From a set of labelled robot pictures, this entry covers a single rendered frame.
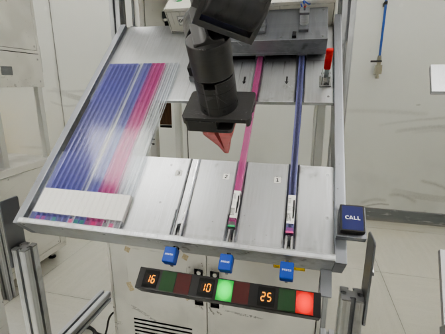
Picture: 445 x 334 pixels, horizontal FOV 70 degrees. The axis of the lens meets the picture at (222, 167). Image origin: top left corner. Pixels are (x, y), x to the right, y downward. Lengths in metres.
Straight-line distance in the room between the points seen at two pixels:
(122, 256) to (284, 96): 0.73
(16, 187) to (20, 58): 0.63
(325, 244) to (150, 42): 0.80
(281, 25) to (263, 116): 1.63
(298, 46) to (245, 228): 0.50
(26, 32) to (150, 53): 1.03
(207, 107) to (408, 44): 2.22
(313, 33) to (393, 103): 1.72
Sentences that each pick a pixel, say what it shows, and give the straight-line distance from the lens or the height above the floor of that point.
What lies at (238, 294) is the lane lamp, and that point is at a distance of 0.61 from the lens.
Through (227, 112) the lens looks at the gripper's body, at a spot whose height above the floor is 0.98.
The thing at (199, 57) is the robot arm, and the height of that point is 1.05.
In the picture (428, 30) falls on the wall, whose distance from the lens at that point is 2.62.
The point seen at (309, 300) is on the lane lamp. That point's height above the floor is 0.66.
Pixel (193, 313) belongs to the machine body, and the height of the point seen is 0.29.
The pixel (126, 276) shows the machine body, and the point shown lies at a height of 0.39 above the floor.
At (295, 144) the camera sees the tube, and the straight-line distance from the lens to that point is 0.71.
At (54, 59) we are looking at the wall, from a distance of 3.28.
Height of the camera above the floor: 1.02
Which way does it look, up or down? 15 degrees down
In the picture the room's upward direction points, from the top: straight up
